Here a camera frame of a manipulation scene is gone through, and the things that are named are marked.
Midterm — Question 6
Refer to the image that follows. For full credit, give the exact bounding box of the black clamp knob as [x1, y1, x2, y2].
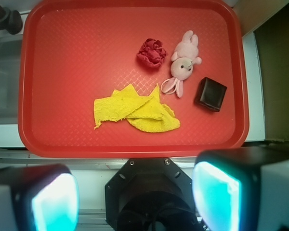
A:
[0, 6, 23, 35]

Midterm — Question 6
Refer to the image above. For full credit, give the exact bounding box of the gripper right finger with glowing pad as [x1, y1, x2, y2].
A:
[192, 146, 289, 231]

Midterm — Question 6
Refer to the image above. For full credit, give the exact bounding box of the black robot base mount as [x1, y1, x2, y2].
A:
[105, 158, 204, 231]

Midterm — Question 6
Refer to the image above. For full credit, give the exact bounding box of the crumpled red cloth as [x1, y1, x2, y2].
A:
[136, 38, 168, 68]

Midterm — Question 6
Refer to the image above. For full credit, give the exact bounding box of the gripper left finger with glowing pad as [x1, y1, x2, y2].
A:
[0, 164, 79, 231]

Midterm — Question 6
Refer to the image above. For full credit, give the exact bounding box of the black box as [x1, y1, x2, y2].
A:
[194, 77, 227, 112]

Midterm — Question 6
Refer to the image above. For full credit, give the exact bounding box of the yellow cloth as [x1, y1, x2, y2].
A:
[93, 84, 181, 133]

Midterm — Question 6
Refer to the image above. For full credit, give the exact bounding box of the pink plush bunny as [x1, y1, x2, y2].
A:
[161, 30, 202, 98]

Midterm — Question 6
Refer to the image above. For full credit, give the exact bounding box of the red plastic tray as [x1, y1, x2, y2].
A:
[18, 0, 249, 158]

